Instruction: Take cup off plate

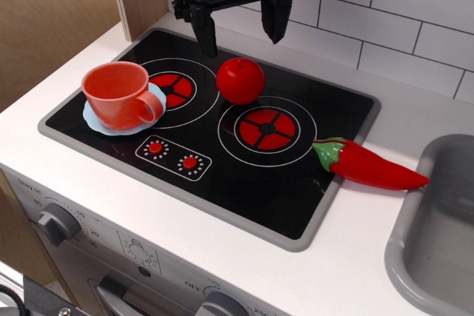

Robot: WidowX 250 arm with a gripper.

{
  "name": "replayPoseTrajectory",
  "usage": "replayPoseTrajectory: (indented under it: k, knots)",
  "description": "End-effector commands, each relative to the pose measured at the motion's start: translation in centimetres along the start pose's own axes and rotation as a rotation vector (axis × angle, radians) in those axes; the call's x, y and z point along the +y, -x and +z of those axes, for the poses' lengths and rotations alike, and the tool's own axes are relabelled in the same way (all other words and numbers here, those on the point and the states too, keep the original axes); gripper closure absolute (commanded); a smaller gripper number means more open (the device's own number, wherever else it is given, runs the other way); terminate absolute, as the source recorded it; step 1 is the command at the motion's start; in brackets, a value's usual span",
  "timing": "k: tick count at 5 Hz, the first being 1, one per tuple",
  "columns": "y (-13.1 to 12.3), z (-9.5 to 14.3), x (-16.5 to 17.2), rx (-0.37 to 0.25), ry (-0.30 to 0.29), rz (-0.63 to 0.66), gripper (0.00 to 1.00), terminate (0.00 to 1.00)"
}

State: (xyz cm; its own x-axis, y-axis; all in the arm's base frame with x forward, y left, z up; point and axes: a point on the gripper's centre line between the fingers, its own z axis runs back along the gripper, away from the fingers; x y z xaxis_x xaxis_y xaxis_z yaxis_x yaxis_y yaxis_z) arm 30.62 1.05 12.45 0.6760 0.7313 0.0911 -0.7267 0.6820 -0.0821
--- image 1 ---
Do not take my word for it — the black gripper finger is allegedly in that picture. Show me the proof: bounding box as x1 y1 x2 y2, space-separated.
190 2 217 58
261 0 293 44

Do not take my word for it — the orange plastic cup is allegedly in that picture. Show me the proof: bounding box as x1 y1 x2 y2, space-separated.
81 61 166 130

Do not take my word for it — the light blue saucer plate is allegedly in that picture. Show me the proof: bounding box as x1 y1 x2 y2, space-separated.
82 81 167 137

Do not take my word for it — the red toy tomato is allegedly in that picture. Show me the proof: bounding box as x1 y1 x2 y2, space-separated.
216 57 265 105

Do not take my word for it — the wooden side panel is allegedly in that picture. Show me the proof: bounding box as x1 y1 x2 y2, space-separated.
1 0 168 109

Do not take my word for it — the black toy stove top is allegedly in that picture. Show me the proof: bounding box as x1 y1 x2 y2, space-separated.
39 28 381 252

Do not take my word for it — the red toy chili pepper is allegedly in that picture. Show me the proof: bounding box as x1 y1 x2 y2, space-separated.
312 137 429 190

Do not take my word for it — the grey timer knob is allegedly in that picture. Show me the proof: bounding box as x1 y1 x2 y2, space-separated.
37 204 81 246

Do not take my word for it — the grey oven knob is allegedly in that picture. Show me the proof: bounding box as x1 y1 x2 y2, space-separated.
196 292 248 316

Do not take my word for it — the grey toy sink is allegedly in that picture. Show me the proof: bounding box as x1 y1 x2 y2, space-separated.
384 134 473 315

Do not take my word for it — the grey oven door handle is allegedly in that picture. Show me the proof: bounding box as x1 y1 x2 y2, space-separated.
96 277 147 316

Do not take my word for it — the black metal base plate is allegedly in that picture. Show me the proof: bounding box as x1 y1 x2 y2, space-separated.
23 275 84 316

